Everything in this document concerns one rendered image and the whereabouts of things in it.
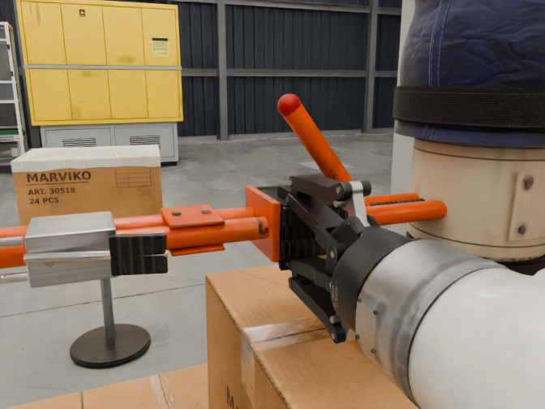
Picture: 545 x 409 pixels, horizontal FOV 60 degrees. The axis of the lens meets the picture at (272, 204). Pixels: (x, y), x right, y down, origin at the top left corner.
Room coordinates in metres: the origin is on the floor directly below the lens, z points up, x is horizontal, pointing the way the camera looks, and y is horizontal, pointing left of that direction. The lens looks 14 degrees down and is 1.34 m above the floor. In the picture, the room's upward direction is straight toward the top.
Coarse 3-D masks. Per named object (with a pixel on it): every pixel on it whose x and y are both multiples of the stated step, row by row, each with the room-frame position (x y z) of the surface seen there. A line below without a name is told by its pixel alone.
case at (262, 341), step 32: (224, 288) 0.58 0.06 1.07; (256, 288) 0.58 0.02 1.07; (288, 288) 0.58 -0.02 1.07; (224, 320) 0.54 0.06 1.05; (256, 320) 0.49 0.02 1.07; (288, 320) 0.50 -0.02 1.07; (224, 352) 0.54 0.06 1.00; (256, 352) 0.43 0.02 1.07; (288, 352) 0.43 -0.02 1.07; (320, 352) 0.43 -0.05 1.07; (352, 352) 0.43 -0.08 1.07; (224, 384) 0.54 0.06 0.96; (256, 384) 0.42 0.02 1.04; (288, 384) 0.38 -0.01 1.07; (320, 384) 0.38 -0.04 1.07; (352, 384) 0.38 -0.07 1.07; (384, 384) 0.38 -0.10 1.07
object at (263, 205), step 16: (256, 192) 0.47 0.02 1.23; (256, 208) 0.46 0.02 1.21; (272, 208) 0.42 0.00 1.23; (288, 208) 0.42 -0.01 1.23; (336, 208) 0.44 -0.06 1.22; (272, 224) 0.42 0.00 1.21; (288, 224) 0.42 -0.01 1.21; (304, 224) 0.43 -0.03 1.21; (256, 240) 0.46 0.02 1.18; (272, 240) 0.42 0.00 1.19; (288, 240) 0.42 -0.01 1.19; (304, 240) 0.43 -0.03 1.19; (272, 256) 0.42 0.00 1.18; (288, 256) 0.42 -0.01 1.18; (304, 256) 0.43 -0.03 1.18
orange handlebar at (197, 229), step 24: (144, 216) 0.44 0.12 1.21; (168, 216) 0.43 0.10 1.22; (192, 216) 0.43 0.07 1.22; (216, 216) 0.43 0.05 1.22; (240, 216) 0.46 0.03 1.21; (384, 216) 0.48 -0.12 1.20; (408, 216) 0.49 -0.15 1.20; (432, 216) 0.50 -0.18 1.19; (168, 240) 0.40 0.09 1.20; (192, 240) 0.40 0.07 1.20; (216, 240) 0.41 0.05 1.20; (240, 240) 0.42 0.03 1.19; (0, 264) 0.35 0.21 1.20; (24, 264) 0.36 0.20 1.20
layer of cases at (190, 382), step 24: (120, 384) 1.12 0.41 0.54; (144, 384) 1.12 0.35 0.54; (168, 384) 1.12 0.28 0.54; (192, 384) 1.12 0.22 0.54; (24, 408) 1.02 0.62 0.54; (48, 408) 1.02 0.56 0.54; (72, 408) 1.02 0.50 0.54; (96, 408) 1.02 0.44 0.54; (120, 408) 1.02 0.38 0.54; (144, 408) 1.02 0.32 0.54; (168, 408) 1.02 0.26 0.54; (192, 408) 1.02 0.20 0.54
